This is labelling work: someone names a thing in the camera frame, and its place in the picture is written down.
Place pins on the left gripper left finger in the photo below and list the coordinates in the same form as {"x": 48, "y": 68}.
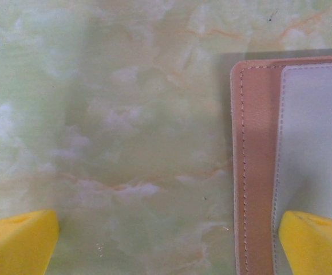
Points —
{"x": 17, "y": 243}

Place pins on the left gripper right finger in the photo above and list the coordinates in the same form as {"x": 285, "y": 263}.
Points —
{"x": 317, "y": 246}

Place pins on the brown leather card holder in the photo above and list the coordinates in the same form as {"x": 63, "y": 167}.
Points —
{"x": 257, "y": 143}

